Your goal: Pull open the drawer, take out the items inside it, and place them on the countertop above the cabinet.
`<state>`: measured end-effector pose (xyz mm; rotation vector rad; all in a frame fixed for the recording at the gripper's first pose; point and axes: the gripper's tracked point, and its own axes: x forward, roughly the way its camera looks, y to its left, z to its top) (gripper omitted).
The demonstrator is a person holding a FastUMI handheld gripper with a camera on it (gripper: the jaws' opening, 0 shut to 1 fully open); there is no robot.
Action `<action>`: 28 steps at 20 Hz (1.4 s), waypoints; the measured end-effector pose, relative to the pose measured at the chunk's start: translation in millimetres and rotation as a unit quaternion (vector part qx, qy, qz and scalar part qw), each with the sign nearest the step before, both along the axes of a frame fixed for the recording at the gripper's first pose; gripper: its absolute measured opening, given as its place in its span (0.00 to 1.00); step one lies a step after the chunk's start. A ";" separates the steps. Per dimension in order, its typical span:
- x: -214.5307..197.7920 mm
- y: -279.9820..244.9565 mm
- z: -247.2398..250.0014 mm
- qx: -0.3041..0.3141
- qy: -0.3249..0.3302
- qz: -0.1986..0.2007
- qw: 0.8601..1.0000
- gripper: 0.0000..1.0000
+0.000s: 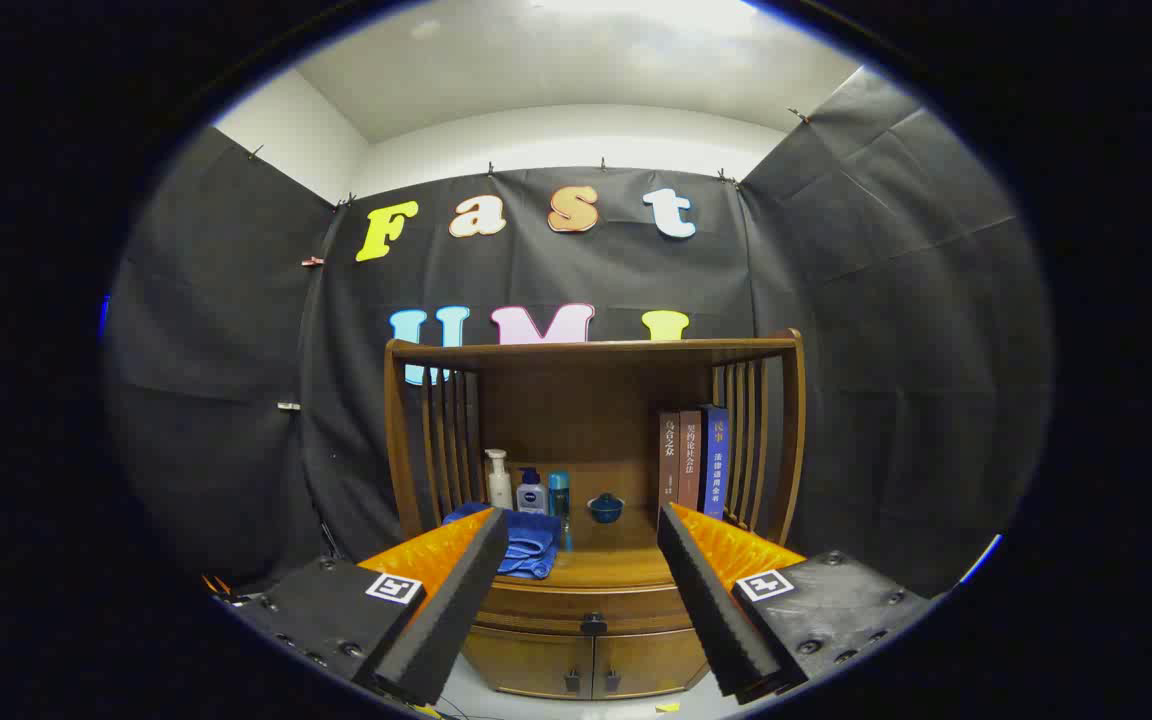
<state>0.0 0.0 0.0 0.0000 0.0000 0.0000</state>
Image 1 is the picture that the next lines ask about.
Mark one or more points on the wooden countertop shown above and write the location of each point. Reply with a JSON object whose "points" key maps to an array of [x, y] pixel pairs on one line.
{"points": [[606, 567]]}

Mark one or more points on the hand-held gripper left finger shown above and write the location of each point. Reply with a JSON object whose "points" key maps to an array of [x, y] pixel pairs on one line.
{"points": [[456, 600]]}

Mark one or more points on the white pump bottle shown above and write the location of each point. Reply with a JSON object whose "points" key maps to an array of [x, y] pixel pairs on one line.
{"points": [[500, 490]]}

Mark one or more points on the reddish brown book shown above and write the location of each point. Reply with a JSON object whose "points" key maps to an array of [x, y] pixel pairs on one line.
{"points": [[690, 460]]}

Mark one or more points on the white bottle with blue cap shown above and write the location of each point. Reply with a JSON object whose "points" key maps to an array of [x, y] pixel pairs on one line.
{"points": [[532, 497]]}

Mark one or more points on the wooden cabinet with shelf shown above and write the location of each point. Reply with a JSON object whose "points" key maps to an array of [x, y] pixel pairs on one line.
{"points": [[576, 420]]}

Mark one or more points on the blue lidded teacup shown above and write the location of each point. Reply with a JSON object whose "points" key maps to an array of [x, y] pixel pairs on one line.
{"points": [[606, 510]]}

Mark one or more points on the blue book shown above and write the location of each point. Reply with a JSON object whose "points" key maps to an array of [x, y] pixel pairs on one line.
{"points": [[715, 460]]}

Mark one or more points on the wooden cabinet door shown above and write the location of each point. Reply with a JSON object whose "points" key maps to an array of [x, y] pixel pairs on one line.
{"points": [[531, 662], [646, 660]]}

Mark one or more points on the teal slim bottle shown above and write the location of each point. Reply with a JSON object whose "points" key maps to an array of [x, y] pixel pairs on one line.
{"points": [[559, 495]]}

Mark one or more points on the wooden drawer with black knob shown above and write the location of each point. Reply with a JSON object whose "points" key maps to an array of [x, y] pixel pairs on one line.
{"points": [[556, 608]]}

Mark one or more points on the folded blue towel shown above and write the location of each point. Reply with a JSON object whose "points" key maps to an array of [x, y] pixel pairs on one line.
{"points": [[531, 545]]}

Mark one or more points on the dark brown book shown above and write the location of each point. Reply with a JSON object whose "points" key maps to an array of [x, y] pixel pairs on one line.
{"points": [[669, 460]]}

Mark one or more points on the black backdrop cloth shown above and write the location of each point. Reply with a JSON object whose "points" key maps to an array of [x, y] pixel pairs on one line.
{"points": [[216, 350]]}

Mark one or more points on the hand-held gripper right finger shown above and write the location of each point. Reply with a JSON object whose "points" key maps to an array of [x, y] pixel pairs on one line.
{"points": [[711, 610]]}

